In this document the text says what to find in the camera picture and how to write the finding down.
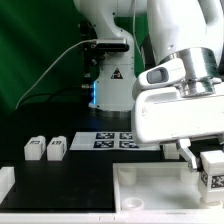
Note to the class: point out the white sheet with tags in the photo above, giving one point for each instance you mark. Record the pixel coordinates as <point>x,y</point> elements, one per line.
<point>107,141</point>

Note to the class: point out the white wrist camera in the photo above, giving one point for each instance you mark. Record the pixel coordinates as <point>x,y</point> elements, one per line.
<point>163,75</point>

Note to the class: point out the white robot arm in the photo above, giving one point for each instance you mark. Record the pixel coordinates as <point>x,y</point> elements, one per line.
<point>191,30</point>

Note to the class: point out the white left obstacle block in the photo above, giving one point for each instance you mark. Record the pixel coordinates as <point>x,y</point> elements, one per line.
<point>7,180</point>

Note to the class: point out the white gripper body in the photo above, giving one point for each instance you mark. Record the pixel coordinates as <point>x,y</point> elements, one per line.
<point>163,116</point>

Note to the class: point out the white square tabletop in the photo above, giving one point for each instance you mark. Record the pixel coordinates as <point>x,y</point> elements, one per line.
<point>157,186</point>

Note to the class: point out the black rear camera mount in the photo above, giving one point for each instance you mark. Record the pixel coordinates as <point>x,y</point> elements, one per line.
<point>94,50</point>

